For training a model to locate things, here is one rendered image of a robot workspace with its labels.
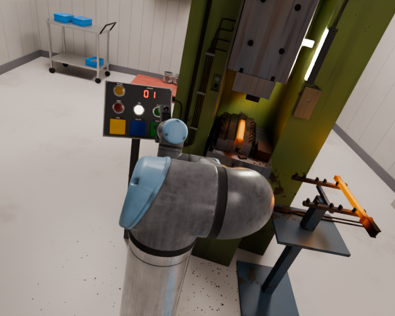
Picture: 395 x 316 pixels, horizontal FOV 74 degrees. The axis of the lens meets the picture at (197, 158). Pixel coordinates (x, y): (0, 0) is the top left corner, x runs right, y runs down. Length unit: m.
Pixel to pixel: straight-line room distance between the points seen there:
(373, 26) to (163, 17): 4.14
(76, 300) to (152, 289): 1.44
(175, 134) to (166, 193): 0.58
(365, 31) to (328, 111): 0.41
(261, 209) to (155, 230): 0.16
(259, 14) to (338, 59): 0.47
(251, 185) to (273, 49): 1.02
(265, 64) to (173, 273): 1.11
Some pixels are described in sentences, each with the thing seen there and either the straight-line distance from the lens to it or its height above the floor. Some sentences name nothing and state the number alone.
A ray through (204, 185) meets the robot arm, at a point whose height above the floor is 1.44.
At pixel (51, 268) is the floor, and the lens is 2.05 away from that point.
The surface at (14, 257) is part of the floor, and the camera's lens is 2.15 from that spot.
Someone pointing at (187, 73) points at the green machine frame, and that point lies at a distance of 1.58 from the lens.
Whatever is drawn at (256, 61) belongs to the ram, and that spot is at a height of 1.43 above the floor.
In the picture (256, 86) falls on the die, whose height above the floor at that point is 1.32.
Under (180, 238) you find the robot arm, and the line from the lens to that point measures 0.41.
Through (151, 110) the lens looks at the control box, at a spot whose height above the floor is 1.09.
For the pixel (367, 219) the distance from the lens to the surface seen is 1.47.
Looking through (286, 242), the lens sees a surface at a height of 0.68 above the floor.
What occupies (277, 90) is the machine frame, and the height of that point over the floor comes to 1.21.
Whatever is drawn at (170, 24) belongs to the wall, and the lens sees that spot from 5.28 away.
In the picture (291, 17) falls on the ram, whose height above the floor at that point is 1.65.
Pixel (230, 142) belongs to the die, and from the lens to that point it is 1.52.
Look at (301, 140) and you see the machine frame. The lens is 1.68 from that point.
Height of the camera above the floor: 1.67
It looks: 32 degrees down
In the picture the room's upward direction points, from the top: 14 degrees clockwise
